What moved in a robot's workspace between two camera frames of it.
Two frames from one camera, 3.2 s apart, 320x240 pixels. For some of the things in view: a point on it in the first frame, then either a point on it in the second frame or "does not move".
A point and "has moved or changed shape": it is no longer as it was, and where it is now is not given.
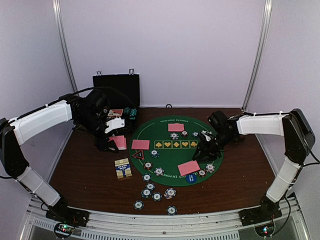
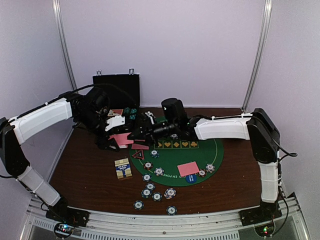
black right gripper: [206, 150] → [145, 134]
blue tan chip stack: [170, 193] does not move
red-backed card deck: [120, 141] has moved or changed shape
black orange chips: [148, 165] does not move
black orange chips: [202, 172] does not move
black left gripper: [102, 146] does not move
